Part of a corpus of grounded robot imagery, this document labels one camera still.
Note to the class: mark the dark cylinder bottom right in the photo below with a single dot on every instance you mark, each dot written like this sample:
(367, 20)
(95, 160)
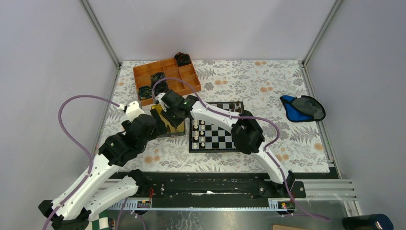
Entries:
(368, 222)

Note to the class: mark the floral patterned table mat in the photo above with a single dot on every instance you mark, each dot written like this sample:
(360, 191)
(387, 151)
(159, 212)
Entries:
(259, 86)

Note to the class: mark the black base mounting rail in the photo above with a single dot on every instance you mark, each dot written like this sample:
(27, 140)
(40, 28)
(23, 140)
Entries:
(215, 190)

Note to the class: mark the black roll at tray corner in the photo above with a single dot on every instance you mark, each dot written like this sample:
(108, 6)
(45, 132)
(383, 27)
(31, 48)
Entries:
(182, 59)

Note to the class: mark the gold metal tin tray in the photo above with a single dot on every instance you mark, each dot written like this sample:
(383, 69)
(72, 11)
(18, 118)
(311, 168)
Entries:
(171, 125)

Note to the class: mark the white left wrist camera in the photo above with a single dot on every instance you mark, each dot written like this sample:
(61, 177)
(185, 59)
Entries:
(132, 110)

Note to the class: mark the blue black cloth pouch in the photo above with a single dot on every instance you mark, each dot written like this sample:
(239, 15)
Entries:
(303, 109)

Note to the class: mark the black roll front tray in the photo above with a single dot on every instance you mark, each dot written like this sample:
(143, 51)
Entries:
(144, 92)

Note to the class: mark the black roll in tray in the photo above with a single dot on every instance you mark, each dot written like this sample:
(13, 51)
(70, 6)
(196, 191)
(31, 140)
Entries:
(158, 84)

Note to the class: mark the green white checkered mat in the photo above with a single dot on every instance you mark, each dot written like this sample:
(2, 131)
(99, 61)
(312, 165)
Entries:
(101, 223)

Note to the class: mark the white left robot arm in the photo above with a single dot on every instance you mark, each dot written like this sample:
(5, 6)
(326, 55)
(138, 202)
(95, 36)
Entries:
(79, 205)

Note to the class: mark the row of white chess pieces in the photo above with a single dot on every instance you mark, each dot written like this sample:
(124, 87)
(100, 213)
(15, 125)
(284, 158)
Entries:
(198, 134)

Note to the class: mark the black white chess board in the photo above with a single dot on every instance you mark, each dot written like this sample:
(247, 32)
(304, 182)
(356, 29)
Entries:
(217, 136)

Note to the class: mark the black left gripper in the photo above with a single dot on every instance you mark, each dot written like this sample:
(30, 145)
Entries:
(160, 129)

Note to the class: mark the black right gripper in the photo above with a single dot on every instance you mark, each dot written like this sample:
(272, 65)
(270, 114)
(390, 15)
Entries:
(165, 113)

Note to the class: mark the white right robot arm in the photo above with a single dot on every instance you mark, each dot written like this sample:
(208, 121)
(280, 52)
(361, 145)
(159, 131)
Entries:
(247, 134)

